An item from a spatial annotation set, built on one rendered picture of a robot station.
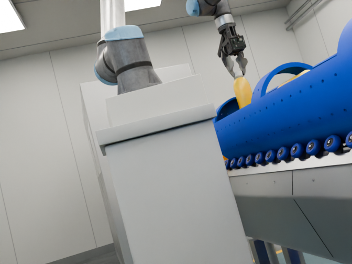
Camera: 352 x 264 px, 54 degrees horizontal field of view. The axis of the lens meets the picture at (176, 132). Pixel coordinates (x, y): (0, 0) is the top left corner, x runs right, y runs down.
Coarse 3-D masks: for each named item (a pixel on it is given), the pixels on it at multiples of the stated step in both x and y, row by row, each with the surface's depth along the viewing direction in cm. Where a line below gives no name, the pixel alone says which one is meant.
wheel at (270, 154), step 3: (270, 150) 113; (273, 150) 112; (267, 153) 114; (270, 153) 112; (273, 153) 111; (276, 153) 111; (267, 156) 113; (270, 156) 111; (273, 156) 111; (267, 159) 112; (270, 159) 111; (273, 159) 111
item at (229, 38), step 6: (228, 24) 139; (234, 24) 140; (222, 30) 143; (228, 30) 140; (234, 30) 142; (228, 36) 141; (234, 36) 139; (240, 36) 140; (228, 42) 140; (234, 42) 138; (240, 42) 140; (222, 48) 145; (228, 48) 140; (234, 48) 138; (240, 48) 139; (228, 54) 143; (234, 54) 146
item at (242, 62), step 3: (240, 54) 143; (237, 57) 145; (240, 57) 144; (243, 57) 143; (237, 60) 145; (240, 60) 145; (243, 60) 143; (246, 60) 141; (240, 63) 145; (243, 63) 144; (246, 63) 142; (240, 66) 144; (243, 66) 144; (240, 69) 146; (243, 69) 144; (243, 72) 144
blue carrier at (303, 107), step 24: (288, 72) 115; (312, 72) 80; (336, 72) 72; (264, 96) 102; (288, 96) 90; (312, 96) 81; (336, 96) 74; (216, 120) 150; (240, 120) 118; (264, 120) 104; (288, 120) 93; (312, 120) 85; (336, 120) 79; (240, 144) 126; (264, 144) 113; (288, 144) 103
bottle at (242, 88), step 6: (234, 78) 144; (240, 78) 142; (234, 84) 143; (240, 84) 141; (246, 84) 141; (234, 90) 143; (240, 90) 141; (246, 90) 140; (240, 96) 141; (246, 96) 140; (240, 102) 141; (246, 102) 140; (240, 108) 142
